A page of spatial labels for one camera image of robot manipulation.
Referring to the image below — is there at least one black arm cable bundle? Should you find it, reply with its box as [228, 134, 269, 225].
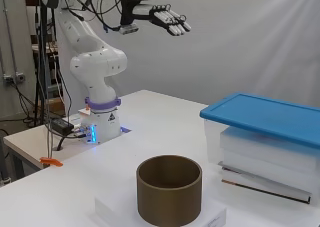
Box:
[61, 0, 129, 33]

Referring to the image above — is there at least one grey wall conduit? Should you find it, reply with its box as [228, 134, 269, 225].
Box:
[0, 0, 18, 75]

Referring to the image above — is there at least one grey wall electrical box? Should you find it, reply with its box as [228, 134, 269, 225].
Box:
[2, 72, 26, 85]

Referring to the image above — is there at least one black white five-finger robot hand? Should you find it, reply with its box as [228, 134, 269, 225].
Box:
[131, 3, 193, 37]

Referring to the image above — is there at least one black wrist mount bracket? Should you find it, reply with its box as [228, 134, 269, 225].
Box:
[120, 0, 155, 25]

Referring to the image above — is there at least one clear plastic box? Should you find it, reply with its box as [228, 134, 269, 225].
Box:
[202, 117, 320, 205]

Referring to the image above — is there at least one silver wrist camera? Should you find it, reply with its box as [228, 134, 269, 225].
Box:
[118, 23, 140, 36]

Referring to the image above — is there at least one brown cardboard box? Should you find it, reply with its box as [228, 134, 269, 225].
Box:
[38, 97, 66, 117]

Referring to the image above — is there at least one white hanging sheet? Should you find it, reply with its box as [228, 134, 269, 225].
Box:
[56, 0, 320, 109]

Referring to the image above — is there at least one grey cover book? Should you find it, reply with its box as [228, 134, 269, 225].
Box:
[218, 161, 313, 205]

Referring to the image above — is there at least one black power adapter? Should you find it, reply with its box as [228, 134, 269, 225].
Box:
[50, 117, 75, 135]

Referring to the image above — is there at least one black base cable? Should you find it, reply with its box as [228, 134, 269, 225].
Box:
[49, 126, 88, 152]

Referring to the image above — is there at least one orange clamp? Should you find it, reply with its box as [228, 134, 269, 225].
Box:
[39, 156, 64, 168]

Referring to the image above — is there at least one black tripod stand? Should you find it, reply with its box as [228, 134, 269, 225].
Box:
[33, 0, 56, 127]

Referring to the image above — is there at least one brown round tub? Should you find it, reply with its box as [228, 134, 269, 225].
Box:
[135, 154, 203, 227]

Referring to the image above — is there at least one beige side table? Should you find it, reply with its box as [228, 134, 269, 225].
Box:
[3, 118, 88, 171]

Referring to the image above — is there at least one white flat box stand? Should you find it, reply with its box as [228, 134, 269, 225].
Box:
[94, 186, 228, 227]

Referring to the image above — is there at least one blue plastic lid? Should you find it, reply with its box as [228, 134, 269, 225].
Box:
[199, 92, 320, 150]

